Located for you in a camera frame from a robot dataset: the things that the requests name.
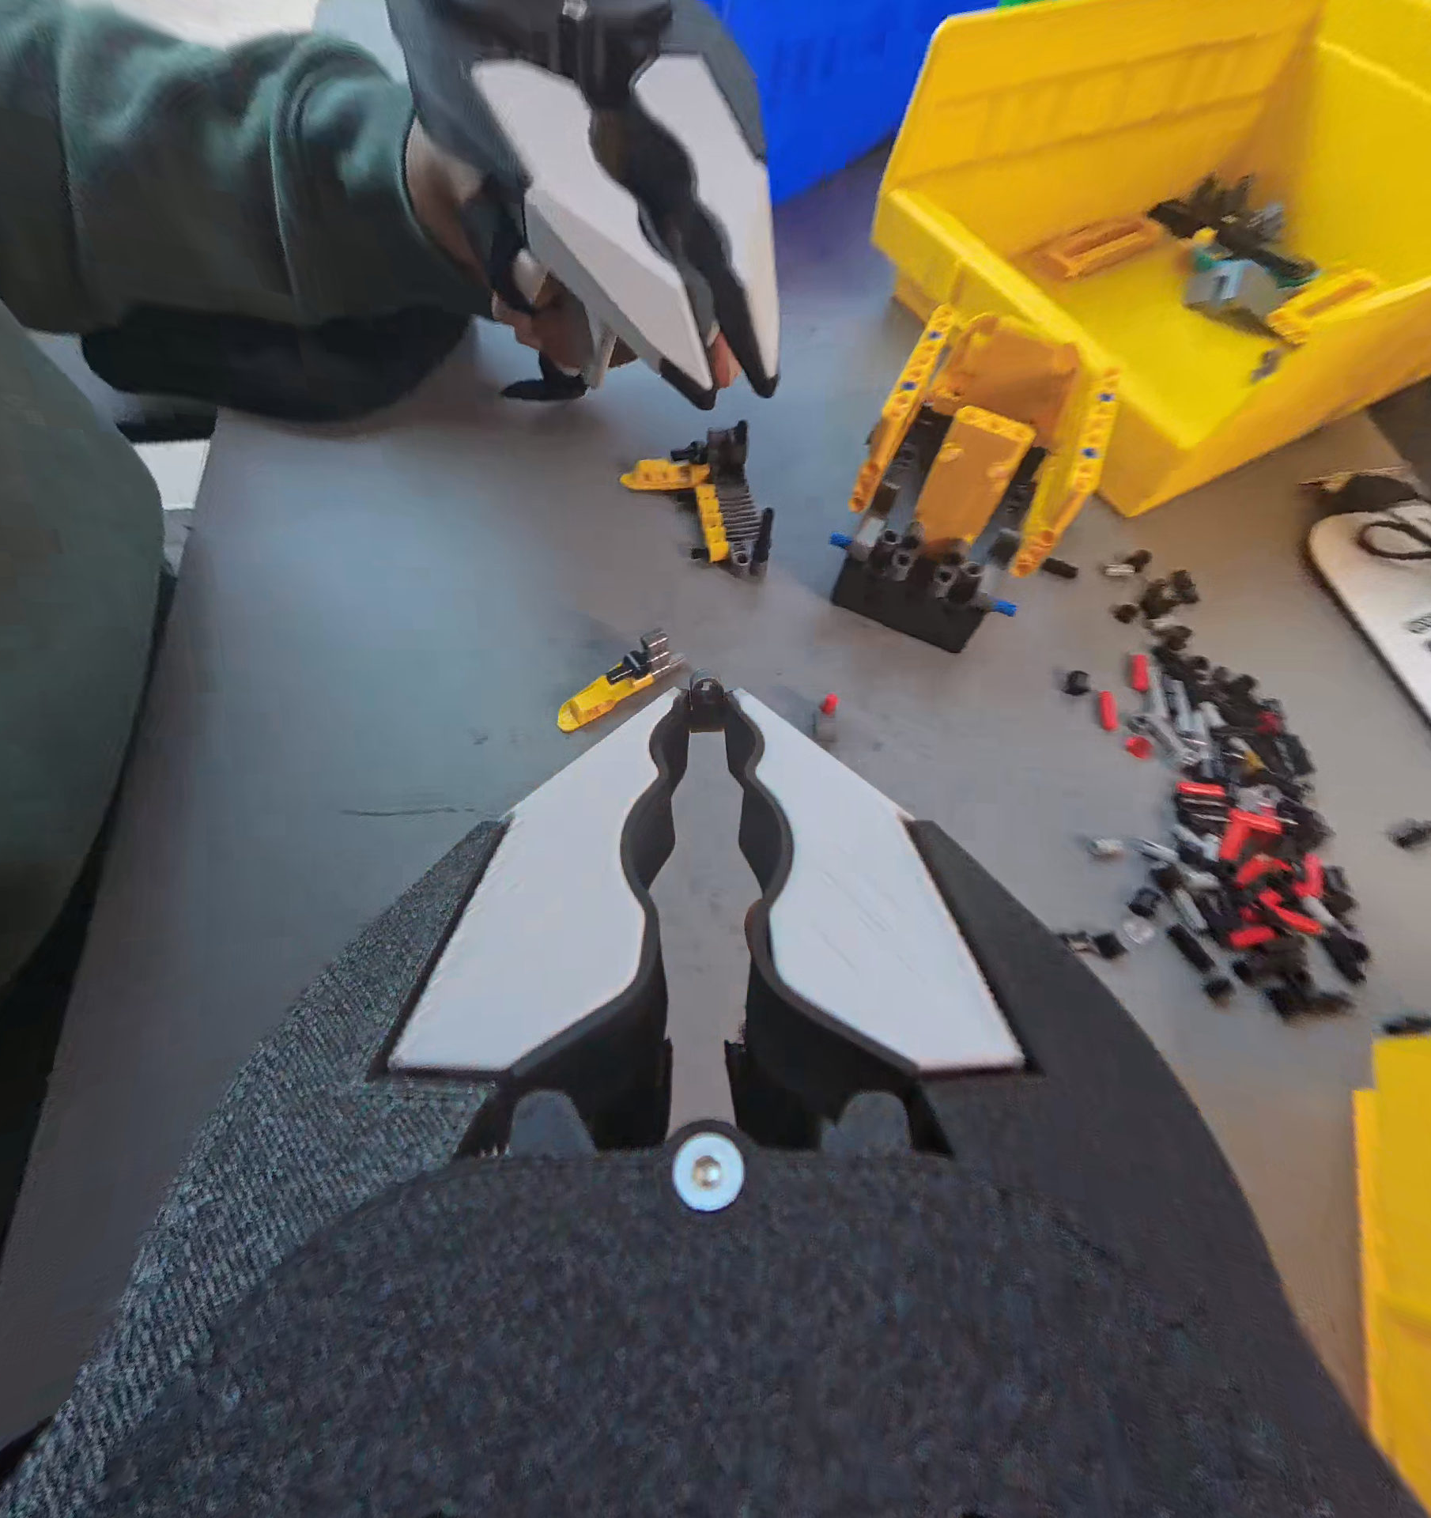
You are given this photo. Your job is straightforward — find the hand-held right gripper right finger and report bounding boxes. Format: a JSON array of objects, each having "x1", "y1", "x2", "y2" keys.
[{"x1": 728, "y1": 692, "x2": 1032, "y2": 1135}]

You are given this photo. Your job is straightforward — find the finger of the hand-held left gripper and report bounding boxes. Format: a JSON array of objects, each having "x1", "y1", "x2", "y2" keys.
[
  {"x1": 472, "y1": 59, "x2": 725, "y2": 409},
  {"x1": 633, "y1": 51, "x2": 785, "y2": 399}
]

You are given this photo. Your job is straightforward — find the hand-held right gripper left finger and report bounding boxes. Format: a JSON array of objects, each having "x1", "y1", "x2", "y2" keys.
[{"x1": 391, "y1": 692, "x2": 700, "y2": 1139}]

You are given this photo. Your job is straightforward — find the small yellow lego subassembly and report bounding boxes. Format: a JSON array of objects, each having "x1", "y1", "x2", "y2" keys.
[{"x1": 556, "y1": 630, "x2": 678, "y2": 731}]

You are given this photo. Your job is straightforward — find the yellow black lego model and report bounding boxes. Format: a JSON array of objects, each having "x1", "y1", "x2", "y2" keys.
[{"x1": 828, "y1": 303, "x2": 1127, "y2": 656}]

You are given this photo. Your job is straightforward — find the yellow lego subassembly with rack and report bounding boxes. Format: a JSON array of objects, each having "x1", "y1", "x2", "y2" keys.
[{"x1": 622, "y1": 421, "x2": 777, "y2": 578}]

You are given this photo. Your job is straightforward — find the pile of small lego pins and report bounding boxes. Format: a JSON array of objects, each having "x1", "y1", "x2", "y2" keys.
[{"x1": 1054, "y1": 545, "x2": 1431, "y2": 1026}]

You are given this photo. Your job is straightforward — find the black lego parts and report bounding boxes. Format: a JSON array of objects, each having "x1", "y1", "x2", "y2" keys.
[{"x1": 1144, "y1": 173, "x2": 1293, "y2": 274}]

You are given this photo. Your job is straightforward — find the grey lego piece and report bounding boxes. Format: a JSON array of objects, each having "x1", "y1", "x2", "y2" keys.
[{"x1": 1187, "y1": 249, "x2": 1316, "y2": 333}]

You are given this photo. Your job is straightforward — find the short yellow lego beam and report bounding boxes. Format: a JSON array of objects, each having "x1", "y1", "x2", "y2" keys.
[{"x1": 1269, "y1": 268, "x2": 1387, "y2": 338}]

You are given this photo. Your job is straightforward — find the person's left hand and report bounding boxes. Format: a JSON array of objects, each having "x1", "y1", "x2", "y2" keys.
[{"x1": 404, "y1": 118, "x2": 652, "y2": 385}]

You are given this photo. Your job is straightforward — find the blue storage bin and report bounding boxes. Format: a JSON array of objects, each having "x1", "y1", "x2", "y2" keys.
[{"x1": 712, "y1": 0, "x2": 1003, "y2": 203}]

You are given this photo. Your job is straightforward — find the person's green sweatshirt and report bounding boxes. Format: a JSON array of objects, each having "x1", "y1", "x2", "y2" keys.
[{"x1": 0, "y1": 249, "x2": 168, "y2": 1424}]

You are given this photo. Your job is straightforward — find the white book stand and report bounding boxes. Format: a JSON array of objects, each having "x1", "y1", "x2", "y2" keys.
[{"x1": 1310, "y1": 493, "x2": 1431, "y2": 784}]

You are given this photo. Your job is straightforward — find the yellow bin with small parts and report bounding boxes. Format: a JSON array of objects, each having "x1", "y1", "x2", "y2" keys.
[{"x1": 1353, "y1": 1027, "x2": 1431, "y2": 1518}]

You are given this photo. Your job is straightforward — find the large yellow storage bin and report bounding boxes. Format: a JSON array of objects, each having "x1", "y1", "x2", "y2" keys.
[{"x1": 874, "y1": 0, "x2": 1431, "y2": 516}]

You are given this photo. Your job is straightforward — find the black cable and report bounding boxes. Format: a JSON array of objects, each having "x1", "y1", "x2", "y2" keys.
[{"x1": 1297, "y1": 469, "x2": 1431, "y2": 583}]

